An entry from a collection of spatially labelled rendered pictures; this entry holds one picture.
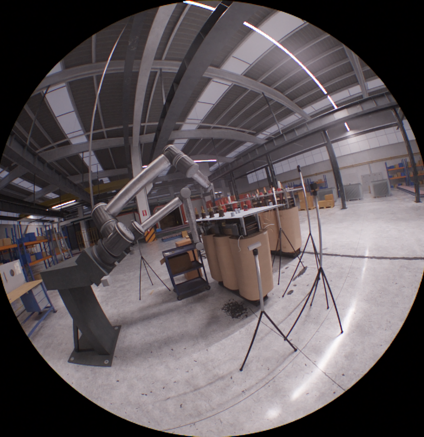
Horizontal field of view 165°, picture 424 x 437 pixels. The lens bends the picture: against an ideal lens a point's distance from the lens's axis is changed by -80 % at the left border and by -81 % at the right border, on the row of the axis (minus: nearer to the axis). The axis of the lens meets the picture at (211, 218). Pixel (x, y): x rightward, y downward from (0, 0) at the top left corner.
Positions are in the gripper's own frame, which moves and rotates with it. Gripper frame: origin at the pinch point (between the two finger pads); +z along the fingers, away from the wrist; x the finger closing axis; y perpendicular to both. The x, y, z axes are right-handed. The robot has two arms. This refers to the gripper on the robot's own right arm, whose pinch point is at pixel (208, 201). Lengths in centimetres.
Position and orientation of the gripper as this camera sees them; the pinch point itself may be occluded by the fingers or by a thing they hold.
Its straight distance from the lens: 214.4
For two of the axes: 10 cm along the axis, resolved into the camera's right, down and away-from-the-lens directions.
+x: -9.7, 2.1, 1.2
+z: 2.2, 9.7, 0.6
